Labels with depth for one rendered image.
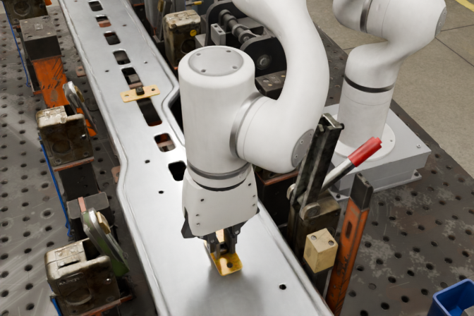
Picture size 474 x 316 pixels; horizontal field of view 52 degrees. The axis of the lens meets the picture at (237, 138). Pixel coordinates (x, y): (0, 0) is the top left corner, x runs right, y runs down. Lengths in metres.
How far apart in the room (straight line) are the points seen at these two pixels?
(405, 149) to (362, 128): 0.15
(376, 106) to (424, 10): 0.26
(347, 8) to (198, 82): 0.61
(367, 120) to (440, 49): 2.32
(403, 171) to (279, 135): 0.85
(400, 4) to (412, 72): 2.15
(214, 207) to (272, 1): 0.27
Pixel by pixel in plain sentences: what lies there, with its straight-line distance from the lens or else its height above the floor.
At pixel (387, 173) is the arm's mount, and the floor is 0.76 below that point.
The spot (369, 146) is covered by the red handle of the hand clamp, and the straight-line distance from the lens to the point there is 0.76.
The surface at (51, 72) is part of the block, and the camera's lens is 1.38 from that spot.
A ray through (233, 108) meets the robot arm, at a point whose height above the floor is 1.32.
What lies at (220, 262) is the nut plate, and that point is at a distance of 0.75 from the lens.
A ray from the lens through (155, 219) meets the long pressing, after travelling 0.83.
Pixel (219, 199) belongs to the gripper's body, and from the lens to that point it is 0.64.
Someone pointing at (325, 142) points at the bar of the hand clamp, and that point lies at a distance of 0.68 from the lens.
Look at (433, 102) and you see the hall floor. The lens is 2.96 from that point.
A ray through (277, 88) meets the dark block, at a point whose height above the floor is 1.12.
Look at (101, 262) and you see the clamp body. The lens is 0.75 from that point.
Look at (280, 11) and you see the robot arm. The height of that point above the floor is 1.40.
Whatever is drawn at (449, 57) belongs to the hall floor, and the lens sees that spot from 3.43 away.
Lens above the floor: 1.63
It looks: 41 degrees down
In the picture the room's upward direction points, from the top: 1 degrees clockwise
